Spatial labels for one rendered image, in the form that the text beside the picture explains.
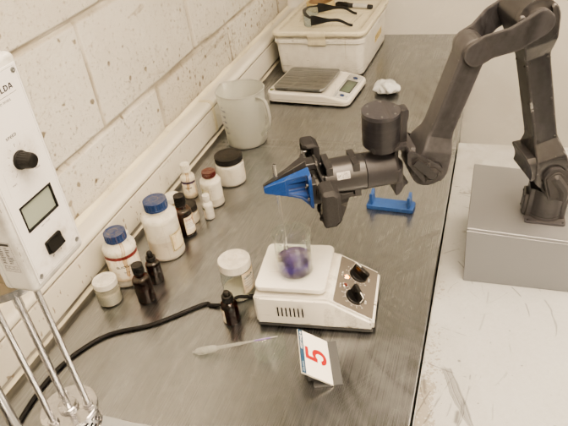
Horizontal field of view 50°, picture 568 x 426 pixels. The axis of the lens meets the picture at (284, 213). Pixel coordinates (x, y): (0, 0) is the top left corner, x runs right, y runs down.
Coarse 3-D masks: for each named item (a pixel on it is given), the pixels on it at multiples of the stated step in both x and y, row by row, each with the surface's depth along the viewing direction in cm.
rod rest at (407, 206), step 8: (376, 200) 131; (384, 200) 131; (392, 200) 130; (400, 200) 130; (408, 200) 126; (368, 208) 130; (376, 208) 129; (384, 208) 129; (392, 208) 128; (400, 208) 128; (408, 208) 127
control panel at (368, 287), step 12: (348, 264) 107; (372, 276) 107; (336, 288) 101; (348, 288) 102; (360, 288) 103; (372, 288) 105; (336, 300) 99; (348, 300) 100; (372, 300) 102; (360, 312) 99; (372, 312) 100
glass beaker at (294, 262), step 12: (276, 228) 100; (288, 228) 101; (300, 228) 100; (276, 240) 100; (288, 240) 102; (300, 240) 102; (276, 252) 98; (288, 252) 96; (300, 252) 97; (288, 264) 98; (300, 264) 98; (312, 264) 101; (288, 276) 99; (300, 276) 99
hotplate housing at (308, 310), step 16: (336, 256) 107; (336, 272) 104; (256, 304) 102; (272, 304) 101; (288, 304) 100; (304, 304) 99; (320, 304) 99; (336, 304) 98; (272, 320) 103; (288, 320) 102; (304, 320) 101; (320, 320) 101; (336, 320) 100; (352, 320) 99; (368, 320) 99
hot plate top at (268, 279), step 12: (312, 252) 106; (324, 252) 106; (264, 264) 105; (276, 264) 104; (324, 264) 103; (264, 276) 102; (276, 276) 102; (312, 276) 101; (324, 276) 100; (264, 288) 100; (276, 288) 99; (288, 288) 99; (300, 288) 98; (312, 288) 98; (324, 288) 98
